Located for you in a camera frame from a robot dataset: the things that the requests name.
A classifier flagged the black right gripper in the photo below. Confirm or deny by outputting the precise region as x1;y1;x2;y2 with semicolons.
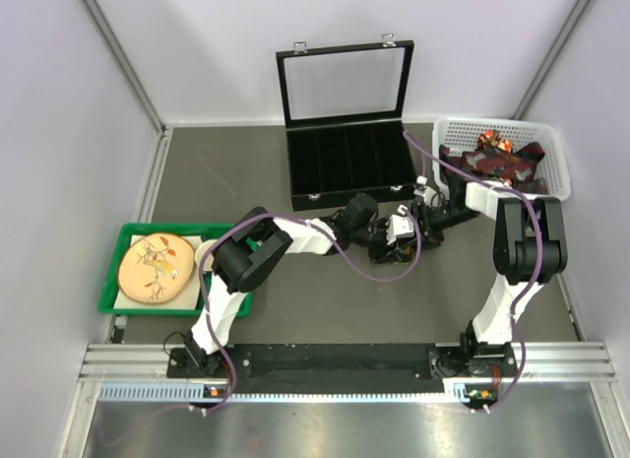
400;201;480;254

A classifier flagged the round beige painted plate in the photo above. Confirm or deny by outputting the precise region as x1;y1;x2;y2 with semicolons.
117;232;195;305

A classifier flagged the red floral rolled tie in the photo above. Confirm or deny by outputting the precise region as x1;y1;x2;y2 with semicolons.
476;130;513;153

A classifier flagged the dark red patterned tie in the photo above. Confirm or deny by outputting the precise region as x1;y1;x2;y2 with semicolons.
439;142;548;194

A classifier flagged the white perforated plastic basket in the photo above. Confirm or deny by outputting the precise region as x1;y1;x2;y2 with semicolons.
432;117;571;201

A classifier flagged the green plastic tray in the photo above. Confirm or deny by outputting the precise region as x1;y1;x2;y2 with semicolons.
97;223;232;317

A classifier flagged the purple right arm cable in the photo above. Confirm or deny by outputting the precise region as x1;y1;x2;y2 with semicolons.
402;130;545;414

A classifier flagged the grey slotted cable duct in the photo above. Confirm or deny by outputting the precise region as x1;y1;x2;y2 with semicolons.
98;379;490;405

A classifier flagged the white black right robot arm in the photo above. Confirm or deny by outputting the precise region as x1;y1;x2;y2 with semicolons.
412;175;568;378

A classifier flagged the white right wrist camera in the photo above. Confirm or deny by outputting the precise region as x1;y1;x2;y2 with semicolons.
413;175;443;208

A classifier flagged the orange blue leaf-pattern tie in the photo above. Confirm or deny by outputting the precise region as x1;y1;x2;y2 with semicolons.
388;240;417;264

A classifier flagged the black glass-lid storage case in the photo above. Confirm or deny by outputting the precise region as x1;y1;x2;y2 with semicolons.
276;34;416;211

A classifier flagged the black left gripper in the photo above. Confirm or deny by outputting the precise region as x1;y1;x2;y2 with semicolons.
350;216;400;263

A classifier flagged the cream ceramic cup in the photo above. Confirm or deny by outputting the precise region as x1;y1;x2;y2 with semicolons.
195;239;216;273

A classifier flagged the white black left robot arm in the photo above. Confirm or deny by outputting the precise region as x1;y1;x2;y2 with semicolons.
184;194;421;376

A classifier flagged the aluminium frame rail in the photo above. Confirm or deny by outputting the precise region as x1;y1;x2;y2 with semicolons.
80;342;616;382

